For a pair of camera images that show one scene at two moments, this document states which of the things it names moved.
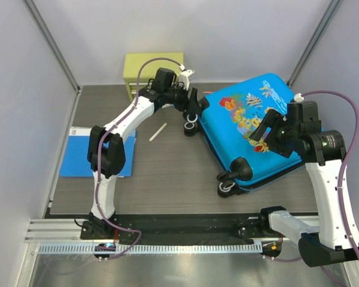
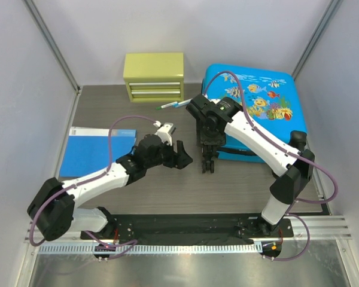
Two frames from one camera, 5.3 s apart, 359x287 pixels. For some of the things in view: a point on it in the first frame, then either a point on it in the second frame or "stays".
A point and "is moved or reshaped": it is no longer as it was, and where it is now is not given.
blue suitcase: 232,114 is moved or reshaped
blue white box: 74,162 stays
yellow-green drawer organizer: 149,70 stays
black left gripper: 194,107 -> 179,159
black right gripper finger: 267,122 -> 204,164
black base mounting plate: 186,226 stays
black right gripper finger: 279,149 -> 212,166
